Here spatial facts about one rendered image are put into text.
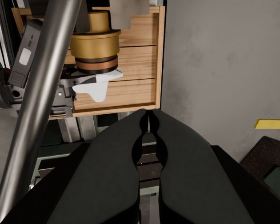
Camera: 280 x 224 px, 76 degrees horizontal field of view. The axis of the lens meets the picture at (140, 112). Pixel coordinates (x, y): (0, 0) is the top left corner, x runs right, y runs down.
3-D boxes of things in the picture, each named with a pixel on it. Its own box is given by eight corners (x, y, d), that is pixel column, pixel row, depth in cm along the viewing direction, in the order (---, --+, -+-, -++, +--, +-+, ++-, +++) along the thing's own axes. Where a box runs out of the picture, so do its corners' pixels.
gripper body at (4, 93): (80, 99, 39) (20, 103, 38) (73, 59, 35) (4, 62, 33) (76, 117, 33) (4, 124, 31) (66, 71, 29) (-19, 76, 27)
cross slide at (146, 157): (41, 159, 60) (37, 170, 56) (164, 142, 67) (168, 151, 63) (54, 194, 69) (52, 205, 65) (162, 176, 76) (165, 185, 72)
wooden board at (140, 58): (17, 7, 44) (10, 7, 40) (160, 6, 49) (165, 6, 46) (50, 113, 59) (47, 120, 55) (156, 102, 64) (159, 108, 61)
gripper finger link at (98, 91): (123, 96, 37) (77, 99, 35) (122, 67, 34) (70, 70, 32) (125, 103, 34) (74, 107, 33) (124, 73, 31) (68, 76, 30)
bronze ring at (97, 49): (53, 14, 24) (68, 78, 29) (123, 12, 25) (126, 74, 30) (64, 9, 32) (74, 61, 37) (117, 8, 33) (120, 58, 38)
